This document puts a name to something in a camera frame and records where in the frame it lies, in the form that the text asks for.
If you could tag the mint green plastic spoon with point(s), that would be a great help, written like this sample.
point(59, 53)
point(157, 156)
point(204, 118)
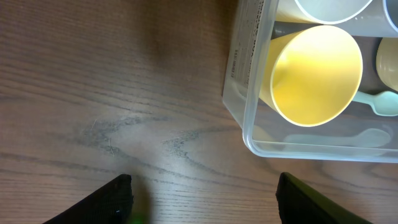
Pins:
point(383, 104)

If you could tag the cream plastic cup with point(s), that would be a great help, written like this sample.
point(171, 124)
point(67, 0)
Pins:
point(327, 12)

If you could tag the yellow plastic bowl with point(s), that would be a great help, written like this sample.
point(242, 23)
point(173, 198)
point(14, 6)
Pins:
point(386, 62)

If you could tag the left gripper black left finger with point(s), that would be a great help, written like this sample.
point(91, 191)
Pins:
point(112, 203)

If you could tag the clear plastic container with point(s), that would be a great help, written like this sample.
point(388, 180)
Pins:
point(357, 134)

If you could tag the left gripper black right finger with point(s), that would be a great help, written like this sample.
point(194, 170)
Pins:
point(299, 203)

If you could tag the grey plastic cup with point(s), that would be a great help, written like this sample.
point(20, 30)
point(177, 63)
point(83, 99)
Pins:
point(378, 19)

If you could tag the yellow plastic cup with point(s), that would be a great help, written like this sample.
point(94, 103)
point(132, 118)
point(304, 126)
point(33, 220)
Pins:
point(312, 76)

